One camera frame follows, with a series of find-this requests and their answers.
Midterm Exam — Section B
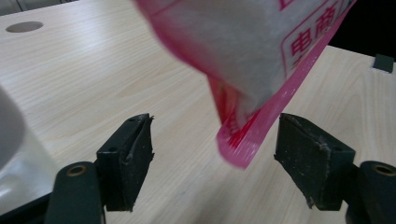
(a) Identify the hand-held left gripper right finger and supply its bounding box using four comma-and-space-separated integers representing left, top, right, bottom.
274, 112, 357, 212

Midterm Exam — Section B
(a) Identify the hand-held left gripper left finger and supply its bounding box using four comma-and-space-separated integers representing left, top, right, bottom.
95, 113, 155, 213

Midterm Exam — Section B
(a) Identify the clear jar with grey lid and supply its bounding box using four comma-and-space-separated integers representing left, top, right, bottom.
0, 85, 60, 217

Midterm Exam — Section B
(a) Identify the pink and white sugar bag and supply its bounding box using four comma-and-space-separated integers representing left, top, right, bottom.
134, 0, 358, 171

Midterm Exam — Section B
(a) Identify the small dark block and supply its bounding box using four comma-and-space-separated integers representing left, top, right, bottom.
372, 53, 395, 74

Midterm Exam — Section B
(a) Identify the black curtain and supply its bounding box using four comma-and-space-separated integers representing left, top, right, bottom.
328, 0, 396, 61

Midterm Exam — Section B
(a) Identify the round cable hole in table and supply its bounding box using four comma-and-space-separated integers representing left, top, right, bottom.
5, 21, 45, 34

